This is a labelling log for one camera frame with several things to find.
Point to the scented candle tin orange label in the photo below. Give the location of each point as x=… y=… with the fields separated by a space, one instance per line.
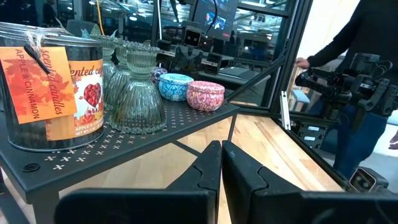
x=77 y=93

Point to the ribbed glass candlestick holder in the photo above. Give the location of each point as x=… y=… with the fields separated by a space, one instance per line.
x=116 y=87
x=105 y=46
x=138 y=102

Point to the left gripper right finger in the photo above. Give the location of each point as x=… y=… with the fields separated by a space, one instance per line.
x=280 y=208

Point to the person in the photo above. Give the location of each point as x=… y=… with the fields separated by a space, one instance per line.
x=367 y=28
x=49 y=14

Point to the black perforated metal shelf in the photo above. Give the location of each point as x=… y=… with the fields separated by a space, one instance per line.
x=124 y=149

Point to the blue stool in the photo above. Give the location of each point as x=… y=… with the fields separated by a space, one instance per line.
x=300 y=95

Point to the person's hand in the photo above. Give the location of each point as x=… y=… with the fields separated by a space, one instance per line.
x=301 y=63

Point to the grey desk surface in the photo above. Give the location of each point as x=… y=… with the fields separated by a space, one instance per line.
x=236 y=74

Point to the black box white labels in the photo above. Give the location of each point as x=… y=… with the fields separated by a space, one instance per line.
x=311 y=137

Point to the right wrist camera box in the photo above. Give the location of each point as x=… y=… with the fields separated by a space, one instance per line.
x=192 y=37

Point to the pink patterned round tin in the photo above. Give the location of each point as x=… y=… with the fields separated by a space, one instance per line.
x=205 y=98

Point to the purple patterned round tin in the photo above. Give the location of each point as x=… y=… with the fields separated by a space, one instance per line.
x=157 y=74

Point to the lit computer screen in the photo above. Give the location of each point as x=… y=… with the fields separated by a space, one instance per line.
x=217 y=21

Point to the silver metal bracket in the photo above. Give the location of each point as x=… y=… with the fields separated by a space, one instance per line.
x=285 y=112

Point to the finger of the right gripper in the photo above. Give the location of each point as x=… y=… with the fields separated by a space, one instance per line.
x=164 y=49
x=214 y=63

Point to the black aluminium table frame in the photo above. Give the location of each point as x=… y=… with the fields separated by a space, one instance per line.
x=289 y=46

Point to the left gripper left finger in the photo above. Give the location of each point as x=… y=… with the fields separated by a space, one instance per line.
x=186 y=205

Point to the small grey table camera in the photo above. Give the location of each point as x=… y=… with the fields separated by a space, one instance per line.
x=368 y=180

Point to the blue patterned round tin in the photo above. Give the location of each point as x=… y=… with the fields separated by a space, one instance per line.
x=174 y=88

